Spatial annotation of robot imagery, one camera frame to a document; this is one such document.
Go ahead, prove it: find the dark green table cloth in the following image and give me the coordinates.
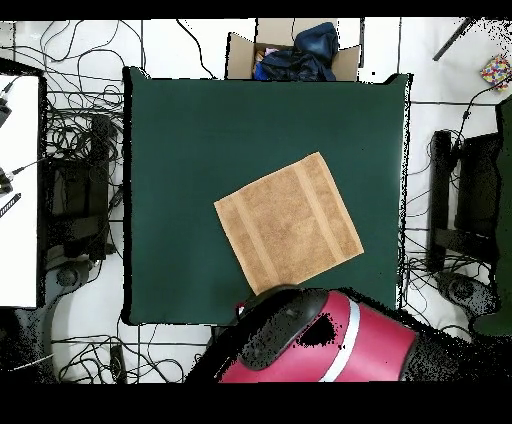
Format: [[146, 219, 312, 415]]
[[122, 66, 413, 327]]

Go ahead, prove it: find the black device with cable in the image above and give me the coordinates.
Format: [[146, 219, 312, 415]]
[[0, 157, 45, 196]]

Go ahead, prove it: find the black power strip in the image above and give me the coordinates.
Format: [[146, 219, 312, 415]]
[[109, 345, 127, 383]]

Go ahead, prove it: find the multicolour spotted item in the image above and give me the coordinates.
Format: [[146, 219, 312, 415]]
[[479, 53, 512, 92]]

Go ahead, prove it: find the tan terry towel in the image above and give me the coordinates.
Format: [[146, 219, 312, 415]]
[[213, 151, 365, 296]]

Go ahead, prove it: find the brown cardboard box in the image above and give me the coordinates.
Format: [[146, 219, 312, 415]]
[[226, 17, 362, 82]]

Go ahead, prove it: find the dark navy garment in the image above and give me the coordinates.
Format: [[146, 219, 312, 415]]
[[253, 47, 338, 82]]

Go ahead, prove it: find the black strip with marks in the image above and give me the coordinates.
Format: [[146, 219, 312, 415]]
[[0, 192, 22, 219]]

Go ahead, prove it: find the blue denim garment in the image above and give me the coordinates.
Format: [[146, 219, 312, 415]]
[[294, 21, 340, 65]]

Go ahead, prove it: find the black pole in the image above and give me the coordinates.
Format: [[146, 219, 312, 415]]
[[431, 17, 477, 62]]

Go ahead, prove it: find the black stand frame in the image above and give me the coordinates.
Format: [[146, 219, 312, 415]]
[[427, 129, 503, 273], [39, 115, 119, 263]]

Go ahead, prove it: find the green cloth on side table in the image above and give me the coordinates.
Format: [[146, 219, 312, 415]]
[[473, 95, 512, 337]]

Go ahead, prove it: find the grey stand base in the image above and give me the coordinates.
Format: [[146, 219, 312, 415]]
[[43, 259, 101, 321], [435, 271, 501, 317]]

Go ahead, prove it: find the white table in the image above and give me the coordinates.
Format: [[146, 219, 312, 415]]
[[0, 73, 40, 309]]

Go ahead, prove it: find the black cable with connector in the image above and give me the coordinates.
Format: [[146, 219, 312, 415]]
[[451, 77, 512, 161]]

